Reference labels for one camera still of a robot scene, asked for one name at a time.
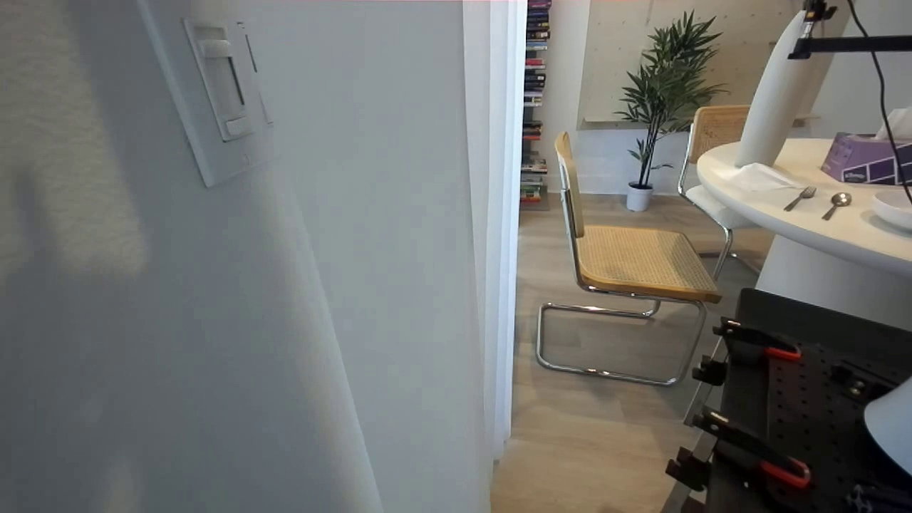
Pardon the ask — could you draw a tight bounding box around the white rounded robot base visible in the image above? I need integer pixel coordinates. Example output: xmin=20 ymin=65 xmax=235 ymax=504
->
xmin=862 ymin=378 xmax=912 ymax=479

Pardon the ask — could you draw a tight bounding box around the bookshelf with books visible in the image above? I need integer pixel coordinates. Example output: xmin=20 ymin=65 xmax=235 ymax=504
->
xmin=520 ymin=0 xmax=553 ymax=209

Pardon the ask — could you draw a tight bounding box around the cane seat chrome chair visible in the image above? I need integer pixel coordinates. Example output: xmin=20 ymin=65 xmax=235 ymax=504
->
xmin=533 ymin=130 xmax=724 ymax=390

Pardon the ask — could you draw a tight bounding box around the white plant pot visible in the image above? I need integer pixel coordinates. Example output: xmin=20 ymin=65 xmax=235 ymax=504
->
xmin=625 ymin=184 xmax=655 ymax=215

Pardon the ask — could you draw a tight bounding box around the green potted palm plant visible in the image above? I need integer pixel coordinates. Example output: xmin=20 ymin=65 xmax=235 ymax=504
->
xmin=618 ymin=8 xmax=724 ymax=191

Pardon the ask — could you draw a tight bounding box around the white seat cane back chair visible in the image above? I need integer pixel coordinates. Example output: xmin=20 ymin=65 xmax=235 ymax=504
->
xmin=677 ymin=100 xmax=778 ymax=279

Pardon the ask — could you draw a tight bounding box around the white napkin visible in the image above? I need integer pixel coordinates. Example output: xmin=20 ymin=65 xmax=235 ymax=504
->
xmin=724 ymin=162 xmax=805 ymax=209

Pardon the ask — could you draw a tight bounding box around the silver fork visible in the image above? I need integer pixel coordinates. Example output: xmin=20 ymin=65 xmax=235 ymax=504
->
xmin=781 ymin=185 xmax=821 ymax=215

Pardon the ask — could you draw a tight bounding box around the white round table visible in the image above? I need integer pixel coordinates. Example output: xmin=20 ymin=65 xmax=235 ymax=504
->
xmin=695 ymin=137 xmax=912 ymax=331

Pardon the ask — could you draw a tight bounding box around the silver spoon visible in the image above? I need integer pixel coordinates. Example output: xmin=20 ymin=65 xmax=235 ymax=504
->
xmin=821 ymin=191 xmax=855 ymax=222

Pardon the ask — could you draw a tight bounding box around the purple tissue box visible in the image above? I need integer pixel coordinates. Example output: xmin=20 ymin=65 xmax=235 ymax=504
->
xmin=821 ymin=132 xmax=912 ymax=188

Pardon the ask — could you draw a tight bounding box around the white wall switch plate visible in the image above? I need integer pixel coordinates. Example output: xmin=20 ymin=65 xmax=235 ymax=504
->
xmin=139 ymin=0 xmax=276 ymax=191

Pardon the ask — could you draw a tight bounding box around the black red handle clamp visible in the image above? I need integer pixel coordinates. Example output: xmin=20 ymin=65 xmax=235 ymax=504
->
xmin=692 ymin=316 xmax=808 ymax=388
xmin=664 ymin=407 xmax=818 ymax=496

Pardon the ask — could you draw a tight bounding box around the small black bracket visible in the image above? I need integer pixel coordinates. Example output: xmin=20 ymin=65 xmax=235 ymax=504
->
xmin=829 ymin=365 xmax=896 ymax=402

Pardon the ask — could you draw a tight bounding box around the black hanging cable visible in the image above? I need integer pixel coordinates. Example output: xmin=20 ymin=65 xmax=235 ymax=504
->
xmin=842 ymin=0 xmax=912 ymax=207

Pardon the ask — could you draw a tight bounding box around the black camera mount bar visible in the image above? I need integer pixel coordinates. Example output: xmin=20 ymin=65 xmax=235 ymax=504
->
xmin=785 ymin=0 xmax=912 ymax=63

